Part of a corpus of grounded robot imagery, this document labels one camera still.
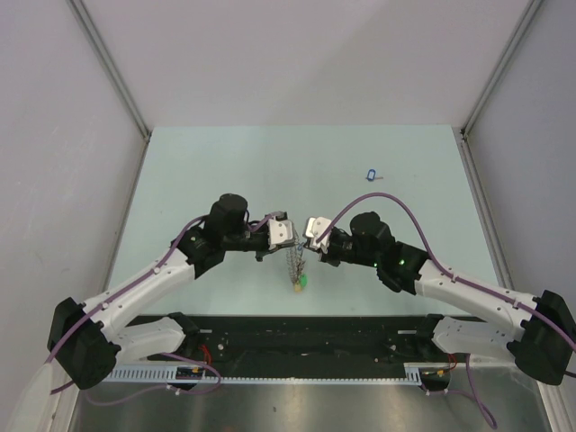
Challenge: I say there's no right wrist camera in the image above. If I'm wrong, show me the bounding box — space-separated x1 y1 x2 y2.
303 217 332 253

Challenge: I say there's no dark blue tagged key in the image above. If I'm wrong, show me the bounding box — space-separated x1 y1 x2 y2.
365 169 383 182

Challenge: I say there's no metal disc keyring holder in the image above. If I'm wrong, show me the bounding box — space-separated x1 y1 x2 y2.
286 249 305 284

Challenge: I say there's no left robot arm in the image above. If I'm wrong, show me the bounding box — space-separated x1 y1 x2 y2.
47 193 296 390

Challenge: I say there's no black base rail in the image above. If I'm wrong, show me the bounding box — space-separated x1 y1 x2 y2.
121 314 469 382

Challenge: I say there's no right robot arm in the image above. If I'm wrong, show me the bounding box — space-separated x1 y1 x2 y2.
304 211 575 385

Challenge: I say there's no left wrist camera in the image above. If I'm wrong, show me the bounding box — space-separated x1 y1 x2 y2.
267 211 296 250

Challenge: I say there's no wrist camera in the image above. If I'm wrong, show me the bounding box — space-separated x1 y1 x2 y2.
267 211 296 250
303 217 332 253

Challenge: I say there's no white slotted cable duct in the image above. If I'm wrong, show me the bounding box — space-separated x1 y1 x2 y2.
107 364 427 388

